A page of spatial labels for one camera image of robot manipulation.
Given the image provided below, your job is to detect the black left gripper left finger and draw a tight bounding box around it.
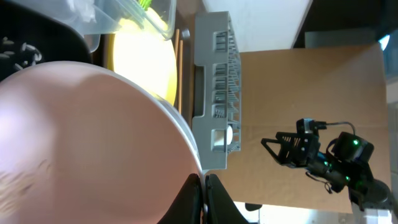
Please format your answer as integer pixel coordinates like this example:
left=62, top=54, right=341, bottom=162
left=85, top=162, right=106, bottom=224
left=158, top=174, right=203, bottom=224

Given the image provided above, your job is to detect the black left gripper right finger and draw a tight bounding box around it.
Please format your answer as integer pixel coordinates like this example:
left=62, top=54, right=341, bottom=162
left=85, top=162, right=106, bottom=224
left=205, top=174, right=248, bottom=224

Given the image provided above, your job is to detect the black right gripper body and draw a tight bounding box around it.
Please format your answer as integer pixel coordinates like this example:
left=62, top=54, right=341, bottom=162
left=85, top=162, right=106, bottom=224
left=289, top=131, right=320, bottom=168

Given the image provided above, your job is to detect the white cup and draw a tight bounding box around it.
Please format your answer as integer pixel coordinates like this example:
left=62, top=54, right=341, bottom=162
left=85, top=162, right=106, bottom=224
left=213, top=125, right=233, bottom=146

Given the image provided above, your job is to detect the wooden chopstick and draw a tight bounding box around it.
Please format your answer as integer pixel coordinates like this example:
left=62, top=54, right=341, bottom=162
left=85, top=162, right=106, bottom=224
left=174, top=29, right=180, bottom=58
left=178, top=40, right=183, bottom=114

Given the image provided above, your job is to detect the white bowl with rice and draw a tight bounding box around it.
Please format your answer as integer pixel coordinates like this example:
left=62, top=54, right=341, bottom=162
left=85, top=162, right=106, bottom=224
left=1, top=62, right=202, bottom=223

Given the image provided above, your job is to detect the yellow plate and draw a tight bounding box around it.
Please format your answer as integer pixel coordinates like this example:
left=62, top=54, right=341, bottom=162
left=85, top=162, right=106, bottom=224
left=107, top=6, right=178, bottom=106

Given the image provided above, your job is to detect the green snack wrapper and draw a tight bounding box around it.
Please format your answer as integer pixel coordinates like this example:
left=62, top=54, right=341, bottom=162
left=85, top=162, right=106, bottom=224
left=137, top=0, right=152, bottom=11

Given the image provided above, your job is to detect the white tissue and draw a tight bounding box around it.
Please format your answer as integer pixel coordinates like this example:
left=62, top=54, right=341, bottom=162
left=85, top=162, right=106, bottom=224
left=62, top=0, right=96, bottom=23

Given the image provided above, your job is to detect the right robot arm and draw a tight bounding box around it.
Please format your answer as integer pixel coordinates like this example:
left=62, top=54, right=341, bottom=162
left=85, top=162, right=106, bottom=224
left=261, top=118, right=397, bottom=223

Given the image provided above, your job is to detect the grey dishwasher rack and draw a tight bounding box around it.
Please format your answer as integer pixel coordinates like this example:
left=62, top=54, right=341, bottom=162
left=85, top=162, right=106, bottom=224
left=192, top=11, right=242, bottom=171

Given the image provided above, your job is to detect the clear plastic waste bin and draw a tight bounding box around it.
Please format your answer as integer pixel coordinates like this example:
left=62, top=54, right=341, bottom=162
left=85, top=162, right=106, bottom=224
left=14, top=0, right=177, bottom=40

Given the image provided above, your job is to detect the black waste tray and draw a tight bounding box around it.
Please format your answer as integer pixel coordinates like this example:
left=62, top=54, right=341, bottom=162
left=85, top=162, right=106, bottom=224
left=1, top=1, right=92, bottom=80

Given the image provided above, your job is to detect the cardboard sheet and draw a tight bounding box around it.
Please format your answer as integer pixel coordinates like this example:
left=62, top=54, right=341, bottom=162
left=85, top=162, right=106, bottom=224
left=216, top=44, right=391, bottom=213

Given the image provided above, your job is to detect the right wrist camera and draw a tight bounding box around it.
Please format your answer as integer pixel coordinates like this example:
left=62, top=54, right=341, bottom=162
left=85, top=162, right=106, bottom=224
left=296, top=118, right=327, bottom=136

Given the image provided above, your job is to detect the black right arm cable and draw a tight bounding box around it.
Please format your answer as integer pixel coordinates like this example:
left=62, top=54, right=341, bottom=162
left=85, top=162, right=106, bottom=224
left=323, top=121, right=357, bottom=136

